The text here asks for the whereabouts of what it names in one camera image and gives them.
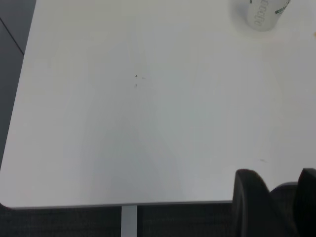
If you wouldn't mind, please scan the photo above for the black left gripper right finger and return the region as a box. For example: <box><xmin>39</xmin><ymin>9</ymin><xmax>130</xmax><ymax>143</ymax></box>
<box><xmin>295</xmin><ymin>168</ymin><xmax>316</xmax><ymax>237</ymax></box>

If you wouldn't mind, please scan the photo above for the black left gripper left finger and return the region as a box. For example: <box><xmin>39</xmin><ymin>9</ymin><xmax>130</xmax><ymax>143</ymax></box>
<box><xmin>232</xmin><ymin>169</ymin><xmax>294</xmax><ymax>237</ymax></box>

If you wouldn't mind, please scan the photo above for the white paper coffee cup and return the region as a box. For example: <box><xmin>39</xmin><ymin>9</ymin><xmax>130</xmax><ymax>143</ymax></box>
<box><xmin>237</xmin><ymin>0</ymin><xmax>292</xmax><ymax>32</ymax></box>

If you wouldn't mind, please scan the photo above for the white table leg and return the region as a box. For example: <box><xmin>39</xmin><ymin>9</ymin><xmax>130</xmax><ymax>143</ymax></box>
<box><xmin>120</xmin><ymin>205</ymin><xmax>138</xmax><ymax>237</ymax></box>

